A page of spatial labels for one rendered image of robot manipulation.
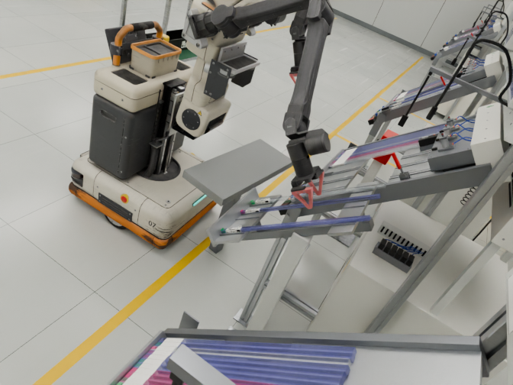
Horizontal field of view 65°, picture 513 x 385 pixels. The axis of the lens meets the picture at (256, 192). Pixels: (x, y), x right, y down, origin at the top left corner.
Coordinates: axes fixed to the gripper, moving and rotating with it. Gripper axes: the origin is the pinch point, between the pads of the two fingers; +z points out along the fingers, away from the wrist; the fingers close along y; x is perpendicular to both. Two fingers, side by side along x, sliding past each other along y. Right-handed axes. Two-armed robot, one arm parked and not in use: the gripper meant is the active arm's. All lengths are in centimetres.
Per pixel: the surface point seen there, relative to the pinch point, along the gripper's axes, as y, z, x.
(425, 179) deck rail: 20.5, 8.0, -30.3
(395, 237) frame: 51, 46, -7
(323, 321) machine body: 21, 67, 25
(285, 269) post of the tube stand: -3.5, 23.2, 17.4
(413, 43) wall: 907, 46, 72
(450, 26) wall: 904, 37, -7
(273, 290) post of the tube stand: -3.4, 32.2, 25.9
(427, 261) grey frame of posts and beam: 15.5, 36.0, -25.3
